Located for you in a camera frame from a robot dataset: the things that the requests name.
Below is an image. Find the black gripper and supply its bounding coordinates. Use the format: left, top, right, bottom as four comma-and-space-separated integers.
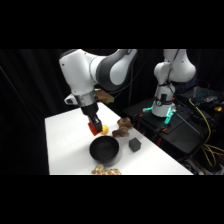
80, 101, 103, 133

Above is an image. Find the red cube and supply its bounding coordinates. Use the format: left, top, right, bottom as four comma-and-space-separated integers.
87, 122, 100, 137

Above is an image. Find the black bowl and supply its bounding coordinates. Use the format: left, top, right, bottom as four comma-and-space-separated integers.
88, 135, 121, 165

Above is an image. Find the dark grey cube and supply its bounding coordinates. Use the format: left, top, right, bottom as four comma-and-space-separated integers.
128, 137, 142, 153

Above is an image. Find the yellow ball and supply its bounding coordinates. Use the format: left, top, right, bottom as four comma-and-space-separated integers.
100, 124, 110, 135

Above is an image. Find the brown plush toy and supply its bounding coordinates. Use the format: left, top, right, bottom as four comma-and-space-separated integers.
111, 116, 134, 139

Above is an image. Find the black curtain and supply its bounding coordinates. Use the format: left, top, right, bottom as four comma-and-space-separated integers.
0, 49, 224, 176

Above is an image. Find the black robot stand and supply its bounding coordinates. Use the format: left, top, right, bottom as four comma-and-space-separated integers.
123, 97, 224, 164

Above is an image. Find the black control box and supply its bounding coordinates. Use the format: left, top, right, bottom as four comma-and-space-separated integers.
179, 87, 224, 111

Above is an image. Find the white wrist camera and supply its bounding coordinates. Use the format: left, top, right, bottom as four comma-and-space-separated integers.
64, 94, 78, 106

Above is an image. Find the yellow cable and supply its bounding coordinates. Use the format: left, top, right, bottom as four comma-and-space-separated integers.
188, 98, 224, 168

